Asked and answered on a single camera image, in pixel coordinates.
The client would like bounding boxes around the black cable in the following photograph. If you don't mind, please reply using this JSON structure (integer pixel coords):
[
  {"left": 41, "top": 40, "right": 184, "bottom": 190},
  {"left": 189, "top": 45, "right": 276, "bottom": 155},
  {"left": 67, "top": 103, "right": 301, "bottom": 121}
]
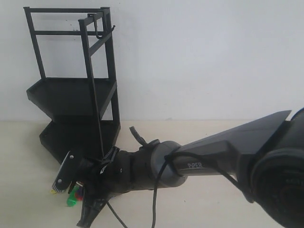
[{"left": 104, "top": 126, "right": 255, "bottom": 228}]

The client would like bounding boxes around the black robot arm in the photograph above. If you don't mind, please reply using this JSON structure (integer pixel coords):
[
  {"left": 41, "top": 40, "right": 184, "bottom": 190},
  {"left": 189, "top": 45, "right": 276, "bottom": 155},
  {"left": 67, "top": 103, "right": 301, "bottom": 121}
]
[{"left": 77, "top": 110, "right": 304, "bottom": 228}]

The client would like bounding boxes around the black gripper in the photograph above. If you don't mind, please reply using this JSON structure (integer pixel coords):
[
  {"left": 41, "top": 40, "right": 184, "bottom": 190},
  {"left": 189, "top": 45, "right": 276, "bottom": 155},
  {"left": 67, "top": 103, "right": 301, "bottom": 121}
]
[{"left": 76, "top": 146, "right": 156, "bottom": 227}]

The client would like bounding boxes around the black two-tier metal rack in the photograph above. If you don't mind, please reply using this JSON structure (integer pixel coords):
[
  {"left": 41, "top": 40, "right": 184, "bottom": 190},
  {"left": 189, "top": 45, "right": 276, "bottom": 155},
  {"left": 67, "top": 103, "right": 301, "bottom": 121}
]
[{"left": 24, "top": 7, "right": 120, "bottom": 162}]

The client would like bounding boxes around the colourful key tag bunch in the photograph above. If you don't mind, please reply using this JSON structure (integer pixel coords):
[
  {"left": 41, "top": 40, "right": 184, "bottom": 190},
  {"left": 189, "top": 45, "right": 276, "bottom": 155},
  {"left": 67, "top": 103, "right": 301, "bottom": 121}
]
[{"left": 50, "top": 181, "right": 83, "bottom": 207}]

